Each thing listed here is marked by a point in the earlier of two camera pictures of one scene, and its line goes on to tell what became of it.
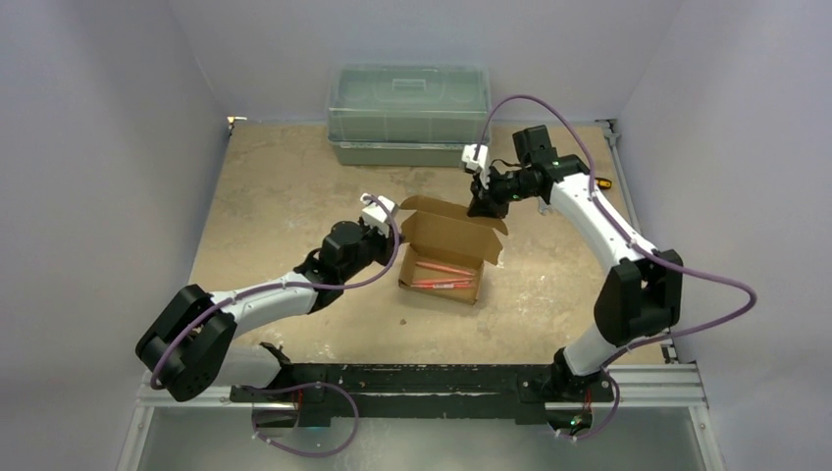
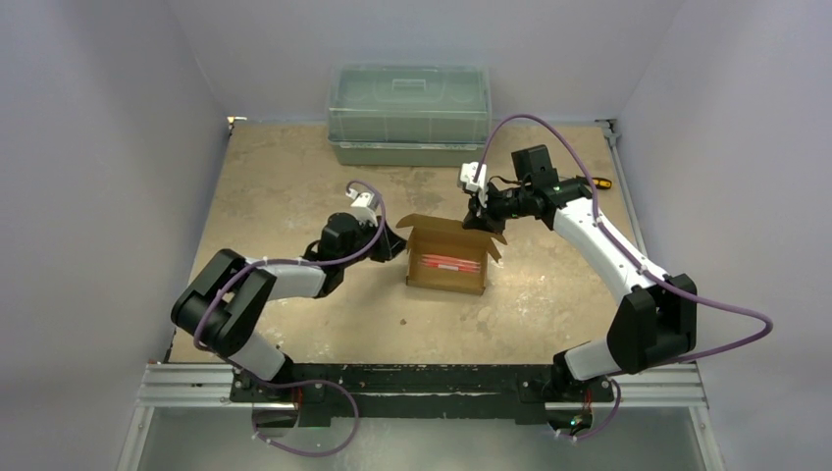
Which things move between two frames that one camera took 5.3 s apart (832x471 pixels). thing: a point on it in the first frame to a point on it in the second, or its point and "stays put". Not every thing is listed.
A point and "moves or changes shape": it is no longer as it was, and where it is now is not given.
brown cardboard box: (444, 248) moves or changes shape
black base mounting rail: (427, 392) stays put
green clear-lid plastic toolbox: (406, 114) stays put
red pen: (447, 286) to (451, 267)
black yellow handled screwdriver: (603, 183) stays put
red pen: (442, 280) to (450, 264)
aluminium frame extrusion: (658, 386) stays put
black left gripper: (388, 243) stays put
